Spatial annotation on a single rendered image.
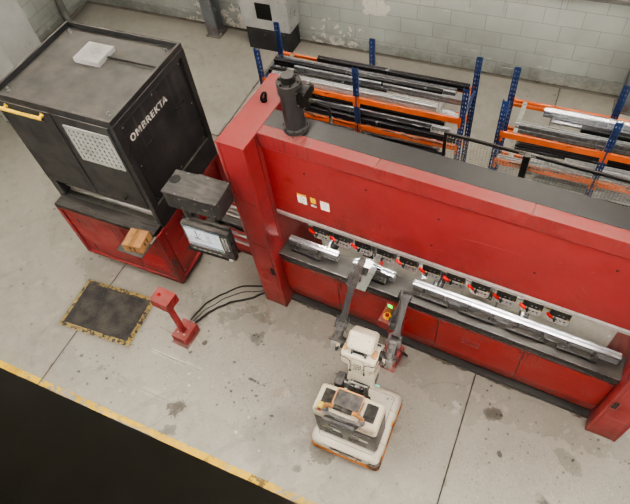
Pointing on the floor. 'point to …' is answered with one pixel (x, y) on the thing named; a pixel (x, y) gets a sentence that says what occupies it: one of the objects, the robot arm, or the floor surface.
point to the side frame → (625, 390)
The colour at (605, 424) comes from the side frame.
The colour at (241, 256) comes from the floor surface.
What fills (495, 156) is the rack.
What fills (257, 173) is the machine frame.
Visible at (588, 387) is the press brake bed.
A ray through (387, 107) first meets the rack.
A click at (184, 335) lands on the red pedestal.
